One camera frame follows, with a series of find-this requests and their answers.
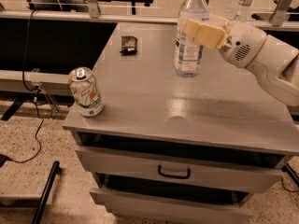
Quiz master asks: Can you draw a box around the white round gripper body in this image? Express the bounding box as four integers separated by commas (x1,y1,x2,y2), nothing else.
219,22,267,68

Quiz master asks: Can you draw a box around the dark crumpled snack wrapper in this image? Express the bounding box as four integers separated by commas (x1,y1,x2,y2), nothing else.
121,35,137,55

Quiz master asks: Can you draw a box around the upper grey drawer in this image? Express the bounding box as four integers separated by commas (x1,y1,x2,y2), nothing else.
76,146,282,193

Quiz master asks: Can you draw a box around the lower grey drawer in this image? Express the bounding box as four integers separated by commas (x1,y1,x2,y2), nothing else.
90,187,253,224

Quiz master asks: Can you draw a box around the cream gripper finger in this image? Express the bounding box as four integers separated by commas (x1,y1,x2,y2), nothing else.
208,14,230,27
182,19,229,49

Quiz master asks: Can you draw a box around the background clear water bottle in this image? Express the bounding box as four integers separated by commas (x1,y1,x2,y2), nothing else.
234,0,253,21

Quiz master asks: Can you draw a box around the grey drawer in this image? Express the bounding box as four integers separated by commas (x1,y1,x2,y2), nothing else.
76,146,282,193
90,187,253,224

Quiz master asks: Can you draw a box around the black drawer handle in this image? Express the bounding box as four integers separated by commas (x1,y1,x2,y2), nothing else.
157,165,191,180

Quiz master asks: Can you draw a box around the grey metal drawer cabinet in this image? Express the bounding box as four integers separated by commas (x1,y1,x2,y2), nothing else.
64,22,299,210

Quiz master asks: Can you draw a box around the metal railing frame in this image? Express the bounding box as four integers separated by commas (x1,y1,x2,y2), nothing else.
0,0,299,32

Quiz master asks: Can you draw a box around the clear plastic water bottle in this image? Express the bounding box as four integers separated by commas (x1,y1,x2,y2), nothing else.
174,0,209,77

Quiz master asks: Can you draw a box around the black power cable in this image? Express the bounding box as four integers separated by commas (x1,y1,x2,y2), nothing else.
6,9,45,164

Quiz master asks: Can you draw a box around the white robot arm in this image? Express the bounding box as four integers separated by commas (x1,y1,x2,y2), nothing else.
182,16,299,106

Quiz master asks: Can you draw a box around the black metal floor leg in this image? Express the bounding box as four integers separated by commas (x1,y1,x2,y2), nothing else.
31,161,61,224

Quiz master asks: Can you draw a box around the green white soda can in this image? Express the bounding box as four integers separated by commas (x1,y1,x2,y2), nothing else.
69,67,104,117

